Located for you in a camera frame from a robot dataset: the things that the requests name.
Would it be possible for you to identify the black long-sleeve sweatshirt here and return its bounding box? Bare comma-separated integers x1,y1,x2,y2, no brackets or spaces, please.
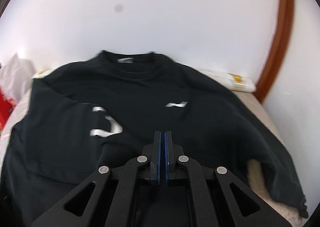
1,51,308,226

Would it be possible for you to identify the striped beige mattress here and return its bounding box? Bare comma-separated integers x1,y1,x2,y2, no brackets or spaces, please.
1,88,305,226

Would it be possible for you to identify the red paper shopping bag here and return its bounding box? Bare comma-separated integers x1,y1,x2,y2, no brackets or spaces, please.
0,92,16,132

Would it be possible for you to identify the white Miniso paper bag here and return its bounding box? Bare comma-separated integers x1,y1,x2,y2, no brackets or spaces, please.
1,54,36,105

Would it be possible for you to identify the brown wooden bed frame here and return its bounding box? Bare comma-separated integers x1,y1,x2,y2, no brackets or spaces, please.
254,0,295,103

